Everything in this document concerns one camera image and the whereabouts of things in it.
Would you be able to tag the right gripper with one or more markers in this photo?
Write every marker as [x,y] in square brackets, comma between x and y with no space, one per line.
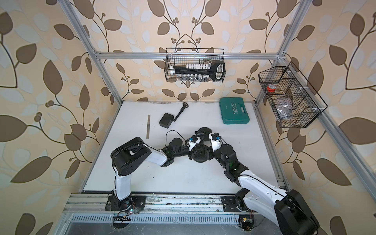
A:
[210,152]

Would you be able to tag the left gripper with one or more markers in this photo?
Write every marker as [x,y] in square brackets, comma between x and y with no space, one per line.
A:
[192,151]

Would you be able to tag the black round base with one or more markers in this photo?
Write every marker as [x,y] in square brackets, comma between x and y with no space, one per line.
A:
[208,130]
[205,158]

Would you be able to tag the black mic stand rod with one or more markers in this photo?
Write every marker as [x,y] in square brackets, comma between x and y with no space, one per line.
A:
[203,135]

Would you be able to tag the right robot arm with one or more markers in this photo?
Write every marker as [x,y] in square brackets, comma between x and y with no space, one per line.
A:
[288,210]

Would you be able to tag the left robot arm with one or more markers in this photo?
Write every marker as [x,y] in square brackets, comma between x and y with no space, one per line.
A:
[128,157]

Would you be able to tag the small black box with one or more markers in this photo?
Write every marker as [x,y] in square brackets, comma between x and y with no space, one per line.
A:
[166,120]

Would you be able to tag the green tool case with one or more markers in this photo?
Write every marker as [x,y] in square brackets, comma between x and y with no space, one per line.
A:
[233,111]

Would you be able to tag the metal ruler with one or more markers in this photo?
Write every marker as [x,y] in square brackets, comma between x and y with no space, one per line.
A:
[148,126]

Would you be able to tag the plastic bag in basket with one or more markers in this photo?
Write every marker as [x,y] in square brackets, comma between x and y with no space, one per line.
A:
[284,107]

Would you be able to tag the red item in basket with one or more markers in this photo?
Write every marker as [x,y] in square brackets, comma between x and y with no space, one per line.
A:
[271,88]

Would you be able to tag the socket set rack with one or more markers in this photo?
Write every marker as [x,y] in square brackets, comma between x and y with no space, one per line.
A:
[203,72]

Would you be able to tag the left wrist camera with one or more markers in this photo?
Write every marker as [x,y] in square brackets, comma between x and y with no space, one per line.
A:
[193,141]

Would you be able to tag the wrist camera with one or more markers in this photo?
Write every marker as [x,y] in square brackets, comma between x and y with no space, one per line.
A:
[216,141]
[193,141]

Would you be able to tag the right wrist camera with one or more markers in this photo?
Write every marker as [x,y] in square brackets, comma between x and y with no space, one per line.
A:
[216,141]

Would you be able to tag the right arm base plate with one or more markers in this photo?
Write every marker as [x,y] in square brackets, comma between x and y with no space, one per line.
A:
[230,205]

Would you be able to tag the aluminium frame rail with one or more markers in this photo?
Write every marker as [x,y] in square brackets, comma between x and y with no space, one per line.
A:
[150,203]

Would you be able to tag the back wire basket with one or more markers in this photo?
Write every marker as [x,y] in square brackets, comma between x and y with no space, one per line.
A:
[183,56]

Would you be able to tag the wire basket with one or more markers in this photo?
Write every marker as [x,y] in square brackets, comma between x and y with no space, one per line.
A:
[183,56]
[291,83]

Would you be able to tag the right wire basket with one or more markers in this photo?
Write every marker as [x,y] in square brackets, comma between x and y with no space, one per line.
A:
[291,83]

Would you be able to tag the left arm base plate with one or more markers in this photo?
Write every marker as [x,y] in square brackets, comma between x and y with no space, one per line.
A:
[131,202]

